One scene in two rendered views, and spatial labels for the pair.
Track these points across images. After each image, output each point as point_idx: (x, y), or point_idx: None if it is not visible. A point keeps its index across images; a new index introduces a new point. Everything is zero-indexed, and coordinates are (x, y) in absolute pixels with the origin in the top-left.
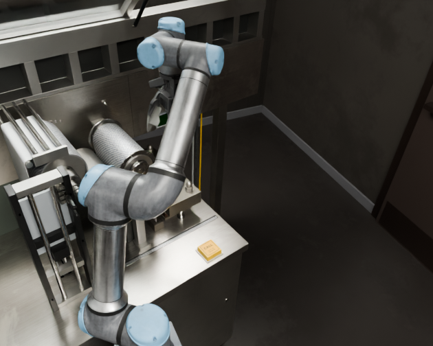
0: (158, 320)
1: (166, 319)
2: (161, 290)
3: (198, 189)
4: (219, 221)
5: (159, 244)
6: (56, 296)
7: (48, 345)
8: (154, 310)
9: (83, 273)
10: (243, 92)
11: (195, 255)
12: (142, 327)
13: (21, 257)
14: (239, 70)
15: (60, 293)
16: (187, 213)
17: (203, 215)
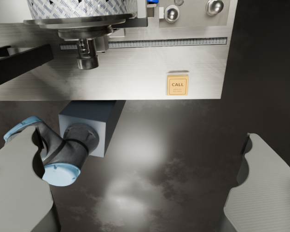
0: (66, 180)
1: (73, 180)
2: (110, 95)
3: (227, 18)
4: (222, 51)
5: (135, 40)
6: (9, 49)
7: (8, 87)
8: (65, 175)
9: (41, 30)
10: None
11: (161, 79)
12: (51, 179)
13: None
14: None
15: (14, 49)
16: None
17: (213, 26)
